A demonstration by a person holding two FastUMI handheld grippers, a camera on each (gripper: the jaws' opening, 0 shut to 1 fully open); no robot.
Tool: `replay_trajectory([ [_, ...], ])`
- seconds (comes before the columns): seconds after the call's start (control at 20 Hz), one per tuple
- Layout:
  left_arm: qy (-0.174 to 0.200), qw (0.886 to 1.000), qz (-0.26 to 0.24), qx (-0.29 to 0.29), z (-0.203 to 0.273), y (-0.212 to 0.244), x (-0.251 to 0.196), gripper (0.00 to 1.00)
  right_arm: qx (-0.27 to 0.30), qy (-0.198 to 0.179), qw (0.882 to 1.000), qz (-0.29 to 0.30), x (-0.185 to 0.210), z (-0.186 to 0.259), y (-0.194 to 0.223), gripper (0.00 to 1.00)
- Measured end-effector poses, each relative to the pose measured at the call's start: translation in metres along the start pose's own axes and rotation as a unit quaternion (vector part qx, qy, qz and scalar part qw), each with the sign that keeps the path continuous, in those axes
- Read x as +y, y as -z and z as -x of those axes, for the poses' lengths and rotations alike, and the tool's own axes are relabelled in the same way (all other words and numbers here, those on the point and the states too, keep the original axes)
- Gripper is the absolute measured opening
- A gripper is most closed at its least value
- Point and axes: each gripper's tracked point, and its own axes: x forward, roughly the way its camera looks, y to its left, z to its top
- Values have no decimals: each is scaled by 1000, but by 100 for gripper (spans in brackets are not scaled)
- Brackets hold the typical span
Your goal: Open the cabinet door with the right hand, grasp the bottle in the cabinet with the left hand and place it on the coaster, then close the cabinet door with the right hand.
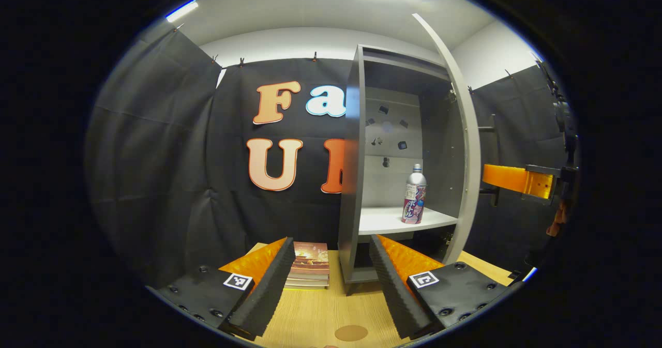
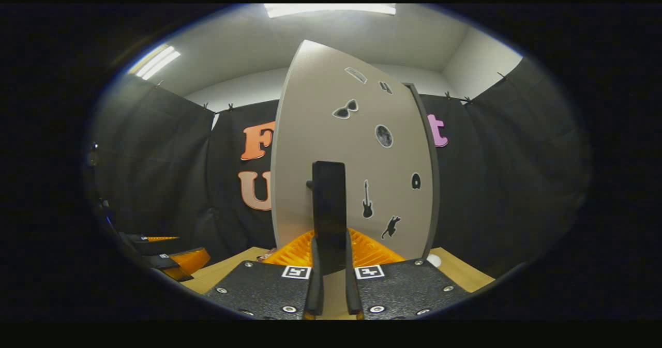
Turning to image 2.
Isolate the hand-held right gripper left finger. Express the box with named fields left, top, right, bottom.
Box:
left=203, top=228, right=325, bottom=321

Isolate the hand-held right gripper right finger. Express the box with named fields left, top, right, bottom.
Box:
left=344, top=228, right=470, bottom=321

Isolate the beige cabinet door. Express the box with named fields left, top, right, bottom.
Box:
left=270, top=40, right=435, bottom=275

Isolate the black backdrop cloth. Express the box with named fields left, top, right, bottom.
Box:
left=88, top=58, right=590, bottom=279

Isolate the long ceiling light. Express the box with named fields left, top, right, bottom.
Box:
left=136, top=46, right=182, bottom=80

